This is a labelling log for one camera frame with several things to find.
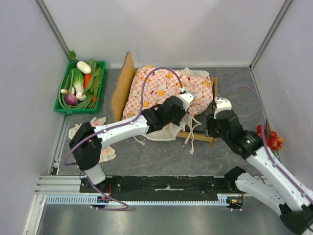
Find pink checkered duck mattress cover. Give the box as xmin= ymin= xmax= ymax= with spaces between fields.
xmin=121 ymin=65 xmax=214 ymax=155

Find wooden pet bed frame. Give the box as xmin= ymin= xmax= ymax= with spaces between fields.
xmin=110 ymin=52 xmax=218 ymax=143

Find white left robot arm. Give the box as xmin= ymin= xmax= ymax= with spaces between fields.
xmin=69 ymin=93 xmax=194 ymax=192

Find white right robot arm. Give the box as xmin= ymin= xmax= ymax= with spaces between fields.
xmin=206 ymin=110 xmax=313 ymax=235

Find grey fabric bed sling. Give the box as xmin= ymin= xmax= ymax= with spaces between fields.
xmin=192 ymin=104 xmax=215 ymax=137

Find red toy cherry bunch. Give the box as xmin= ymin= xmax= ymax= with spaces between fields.
xmin=256 ymin=120 xmax=284 ymax=151

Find green toy leafy vegetable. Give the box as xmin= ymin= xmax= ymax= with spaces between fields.
xmin=84 ymin=59 xmax=103 ymax=100

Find orange toy carrot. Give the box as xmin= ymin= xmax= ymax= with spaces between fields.
xmin=84 ymin=74 xmax=91 ymax=89

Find white toy radish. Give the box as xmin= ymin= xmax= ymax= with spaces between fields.
xmin=76 ymin=61 xmax=92 ymax=74

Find green toy bok choy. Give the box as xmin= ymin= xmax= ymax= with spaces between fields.
xmin=69 ymin=68 xmax=87 ymax=101

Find purple toy onion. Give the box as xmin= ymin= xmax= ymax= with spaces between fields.
xmin=65 ymin=94 xmax=78 ymax=106

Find green toy long beans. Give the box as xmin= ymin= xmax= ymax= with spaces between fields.
xmin=58 ymin=68 xmax=102 ymax=110

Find toy mushroom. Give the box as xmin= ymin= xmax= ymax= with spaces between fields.
xmin=60 ymin=89 xmax=68 ymax=94

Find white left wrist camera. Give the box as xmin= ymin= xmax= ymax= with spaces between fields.
xmin=179 ymin=88 xmax=195 ymax=111

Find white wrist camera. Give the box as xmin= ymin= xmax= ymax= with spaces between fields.
xmin=214 ymin=96 xmax=232 ymax=119
xmin=179 ymin=88 xmax=195 ymax=111

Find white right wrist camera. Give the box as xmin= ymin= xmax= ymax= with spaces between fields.
xmin=214 ymin=96 xmax=232 ymax=119

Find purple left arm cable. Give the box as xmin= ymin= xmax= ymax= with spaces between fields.
xmin=64 ymin=67 xmax=186 ymax=211

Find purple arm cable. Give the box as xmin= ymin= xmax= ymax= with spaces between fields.
xmin=64 ymin=67 xmax=186 ymax=211
xmin=220 ymin=84 xmax=313 ymax=212

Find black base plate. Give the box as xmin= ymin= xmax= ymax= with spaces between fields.
xmin=79 ymin=175 xmax=255 ymax=199

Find grey slotted cable duct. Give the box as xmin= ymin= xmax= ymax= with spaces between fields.
xmin=45 ymin=195 xmax=229 ymax=206

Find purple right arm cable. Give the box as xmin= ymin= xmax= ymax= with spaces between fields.
xmin=220 ymin=84 xmax=313 ymax=212

